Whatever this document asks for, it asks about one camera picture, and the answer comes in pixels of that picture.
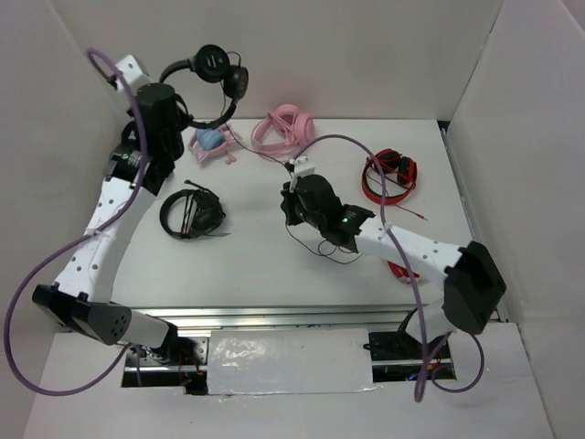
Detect black Panasonic wired headphones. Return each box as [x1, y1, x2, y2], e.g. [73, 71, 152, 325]
[158, 43, 367, 266]

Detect black headset with microphone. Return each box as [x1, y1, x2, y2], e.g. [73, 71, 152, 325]
[159, 179, 226, 241]

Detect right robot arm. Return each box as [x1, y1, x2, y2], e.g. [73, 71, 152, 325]
[281, 174, 506, 359]

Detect red black headphones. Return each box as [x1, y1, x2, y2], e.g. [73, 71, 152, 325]
[361, 148, 427, 220]

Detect pink blue cat-ear headphones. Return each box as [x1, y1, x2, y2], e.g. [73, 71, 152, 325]
[187, 124, 241, 165]

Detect white taped cover sheet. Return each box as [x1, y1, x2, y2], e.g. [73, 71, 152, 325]
[207, 328, 374, 395]

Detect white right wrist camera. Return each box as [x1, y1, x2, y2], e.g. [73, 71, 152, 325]
[285, 155, 315, 187]

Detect pink gaming headphones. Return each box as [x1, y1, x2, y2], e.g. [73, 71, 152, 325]
[250, 103, 315, 161]

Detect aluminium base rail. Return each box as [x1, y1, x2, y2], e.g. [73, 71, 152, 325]
[136, 305, 414, 331]

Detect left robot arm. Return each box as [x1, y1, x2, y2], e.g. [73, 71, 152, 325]
[32, 55, 185, 365]

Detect folded red headphones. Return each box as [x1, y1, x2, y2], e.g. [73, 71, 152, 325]
[387, 261, 425, 284]

